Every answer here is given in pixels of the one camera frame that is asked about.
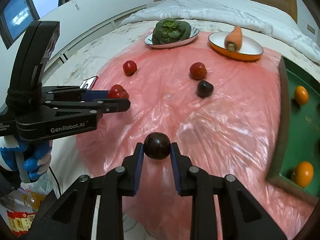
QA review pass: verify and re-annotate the red apple cluster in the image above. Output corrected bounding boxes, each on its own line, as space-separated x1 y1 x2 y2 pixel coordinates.
189 62 207 80
107 85 129 99

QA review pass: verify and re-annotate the large orange mandarin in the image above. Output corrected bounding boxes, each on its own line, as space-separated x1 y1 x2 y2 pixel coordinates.
291 161 314 188

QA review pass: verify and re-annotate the dark plum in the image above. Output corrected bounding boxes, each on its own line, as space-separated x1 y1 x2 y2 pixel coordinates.
197 80 214 98
143 132 171 160

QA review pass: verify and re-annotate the orange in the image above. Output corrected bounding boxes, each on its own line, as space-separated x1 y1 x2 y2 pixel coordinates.
294 86 309 106

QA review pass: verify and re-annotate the blue gloved hand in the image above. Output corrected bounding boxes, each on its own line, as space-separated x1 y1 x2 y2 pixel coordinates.
1 135 53 181

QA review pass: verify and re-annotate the smartphone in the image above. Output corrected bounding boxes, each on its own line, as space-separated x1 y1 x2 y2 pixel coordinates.
80 76 99 89

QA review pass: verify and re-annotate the snack bag on floor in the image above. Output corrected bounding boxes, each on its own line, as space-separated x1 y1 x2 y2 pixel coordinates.
1 174 53 237

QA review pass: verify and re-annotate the red apple far left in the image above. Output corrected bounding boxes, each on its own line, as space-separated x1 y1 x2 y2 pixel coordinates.
123 60 137 76

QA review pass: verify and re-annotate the green tray box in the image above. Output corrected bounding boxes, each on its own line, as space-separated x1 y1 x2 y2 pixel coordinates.
266 57 319 205

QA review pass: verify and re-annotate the pink plastic sheet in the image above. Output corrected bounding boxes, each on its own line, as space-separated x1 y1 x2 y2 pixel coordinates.
76 32 313 239

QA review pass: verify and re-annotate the window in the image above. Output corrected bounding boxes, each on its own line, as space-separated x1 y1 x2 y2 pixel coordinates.
1 0 71 49

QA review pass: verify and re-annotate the green leafy vegetable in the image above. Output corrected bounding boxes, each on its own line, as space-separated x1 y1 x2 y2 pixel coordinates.
152 18 191 45

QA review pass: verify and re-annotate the white blue-rimmed oval plate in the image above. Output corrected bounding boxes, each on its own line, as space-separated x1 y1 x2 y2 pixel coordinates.
144 27 200 49

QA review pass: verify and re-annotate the orange carrot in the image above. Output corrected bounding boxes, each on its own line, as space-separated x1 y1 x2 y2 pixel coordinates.
224 26 242 52

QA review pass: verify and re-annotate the orange white round plate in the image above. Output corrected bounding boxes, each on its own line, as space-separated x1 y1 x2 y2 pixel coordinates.
208 31 264 61

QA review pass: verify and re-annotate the white duvet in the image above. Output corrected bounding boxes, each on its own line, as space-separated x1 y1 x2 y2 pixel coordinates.
121 0 319 63

